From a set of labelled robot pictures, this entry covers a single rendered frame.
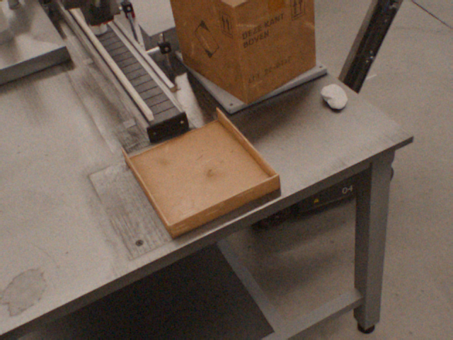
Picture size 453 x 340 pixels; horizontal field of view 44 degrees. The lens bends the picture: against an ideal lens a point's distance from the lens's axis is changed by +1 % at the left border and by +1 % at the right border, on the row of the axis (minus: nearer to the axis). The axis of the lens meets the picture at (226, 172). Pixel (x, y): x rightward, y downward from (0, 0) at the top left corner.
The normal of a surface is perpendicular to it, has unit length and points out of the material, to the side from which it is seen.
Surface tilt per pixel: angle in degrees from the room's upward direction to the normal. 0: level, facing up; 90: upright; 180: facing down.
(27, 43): 0
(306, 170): 0
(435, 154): 0
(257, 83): 90
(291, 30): 90
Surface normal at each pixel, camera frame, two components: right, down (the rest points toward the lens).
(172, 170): -0.14, -0.73
